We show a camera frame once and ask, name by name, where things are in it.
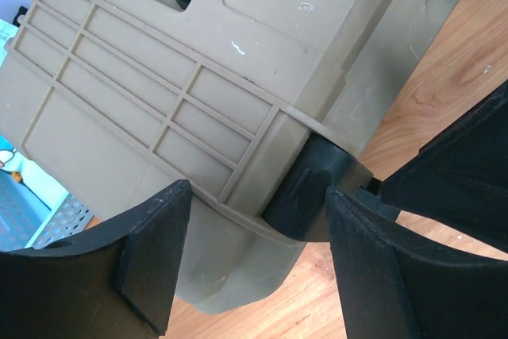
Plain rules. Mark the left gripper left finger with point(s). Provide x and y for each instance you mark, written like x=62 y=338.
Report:
x=114 y=280

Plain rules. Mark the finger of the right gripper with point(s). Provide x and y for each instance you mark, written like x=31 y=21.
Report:
x=459 y=178

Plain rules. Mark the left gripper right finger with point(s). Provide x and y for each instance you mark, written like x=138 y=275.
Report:
x=395 y=283

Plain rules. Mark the tan plastic tool box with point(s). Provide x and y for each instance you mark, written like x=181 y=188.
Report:
x=224 y=93

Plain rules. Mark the blue plastic basket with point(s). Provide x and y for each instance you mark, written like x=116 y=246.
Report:
x=27 y=223

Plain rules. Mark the black item in basket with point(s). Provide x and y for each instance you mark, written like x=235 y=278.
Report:
x=20 y=16

